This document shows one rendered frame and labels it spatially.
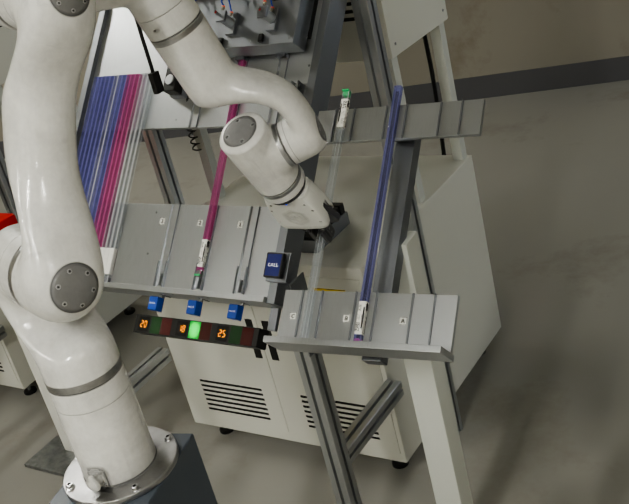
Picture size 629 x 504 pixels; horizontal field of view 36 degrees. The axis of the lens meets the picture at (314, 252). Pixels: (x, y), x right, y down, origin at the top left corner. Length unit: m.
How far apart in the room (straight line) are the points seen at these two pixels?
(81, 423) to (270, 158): 0.51
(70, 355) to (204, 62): 0.48
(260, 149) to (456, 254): 1.16
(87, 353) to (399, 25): 1.22
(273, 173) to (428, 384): 0.60
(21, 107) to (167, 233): 0.83
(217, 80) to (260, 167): 0.17
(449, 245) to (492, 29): 2.58
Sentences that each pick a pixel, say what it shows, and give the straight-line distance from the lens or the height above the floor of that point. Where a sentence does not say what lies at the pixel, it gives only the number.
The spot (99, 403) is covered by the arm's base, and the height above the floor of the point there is 0.86.
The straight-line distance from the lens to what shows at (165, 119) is 2.24.
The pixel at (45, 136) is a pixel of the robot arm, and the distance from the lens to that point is 1.36.
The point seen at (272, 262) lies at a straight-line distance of 1.87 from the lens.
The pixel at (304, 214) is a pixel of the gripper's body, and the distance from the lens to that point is 1.68.
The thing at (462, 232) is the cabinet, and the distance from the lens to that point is 2.63.
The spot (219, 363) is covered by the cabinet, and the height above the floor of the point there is 0.29.
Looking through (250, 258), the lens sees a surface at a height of 0.78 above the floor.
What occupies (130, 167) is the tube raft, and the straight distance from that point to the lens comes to 2.25.
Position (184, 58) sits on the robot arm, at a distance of 1.47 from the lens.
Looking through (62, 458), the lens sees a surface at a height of 0.01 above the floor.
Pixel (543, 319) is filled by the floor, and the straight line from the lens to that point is 3.04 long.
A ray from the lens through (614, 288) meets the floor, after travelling 3.17.
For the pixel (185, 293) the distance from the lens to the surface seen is 2.02.
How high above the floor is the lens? 1.58
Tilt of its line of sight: 25 degrees down
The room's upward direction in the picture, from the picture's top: 15 degrees counter-clockwise
